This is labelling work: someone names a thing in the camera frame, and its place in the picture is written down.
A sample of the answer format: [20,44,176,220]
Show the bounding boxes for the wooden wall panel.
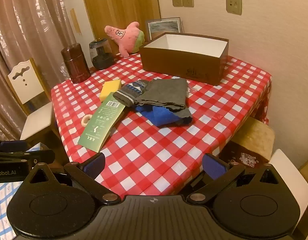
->
[79,0,161,55]

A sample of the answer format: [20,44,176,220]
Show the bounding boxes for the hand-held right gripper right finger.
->
[186,153,282,204]

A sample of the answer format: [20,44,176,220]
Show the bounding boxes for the grey cloth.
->
[135,78,193,119]

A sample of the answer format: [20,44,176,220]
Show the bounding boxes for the dark brown canister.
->
[61,43,91,84]

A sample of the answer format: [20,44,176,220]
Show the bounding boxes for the black tabletop appliance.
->
[88,38,113,70]

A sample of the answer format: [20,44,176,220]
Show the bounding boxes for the large beige wall socket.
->
[226,0,242,15]

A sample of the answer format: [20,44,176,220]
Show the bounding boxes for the patterned knit sock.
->
[113,79,154,107]

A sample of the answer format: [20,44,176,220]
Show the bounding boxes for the silver picture frame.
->
[145,17,184,43]

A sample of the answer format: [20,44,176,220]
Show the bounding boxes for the blue checked cloth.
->
[0,142,48,240]

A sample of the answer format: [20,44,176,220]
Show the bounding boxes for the sheer patterned curtain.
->
[0,0,94,143]

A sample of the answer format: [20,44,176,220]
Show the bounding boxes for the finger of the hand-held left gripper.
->
[0,149,56,165]
[0,140,28,153]

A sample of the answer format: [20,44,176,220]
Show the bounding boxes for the green packaging card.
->
[78,92,126,153]

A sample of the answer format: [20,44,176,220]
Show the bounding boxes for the white carved-back chair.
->
[6,58,57,140]

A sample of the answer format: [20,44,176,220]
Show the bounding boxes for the pink starfish plush toy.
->
[104,22,146,57]

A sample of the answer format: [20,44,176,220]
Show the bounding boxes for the yellow sponge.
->
[99,80,122,102]

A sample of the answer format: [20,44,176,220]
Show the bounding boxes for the plain white chair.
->
[266,149,308,240]

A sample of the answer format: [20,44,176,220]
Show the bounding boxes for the brown cardboard box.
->
[139,32,229,85]

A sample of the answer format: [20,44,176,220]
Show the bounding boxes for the red white checked tablecloth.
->
[51,52,272,197]

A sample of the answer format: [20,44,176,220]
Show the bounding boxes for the tan cushioned stool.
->
[220,117,276,167]

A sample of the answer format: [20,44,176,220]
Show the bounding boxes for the cream hair tie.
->
[81,114,93,128]

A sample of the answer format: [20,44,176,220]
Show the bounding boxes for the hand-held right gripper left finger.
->
[23,152,122,205]

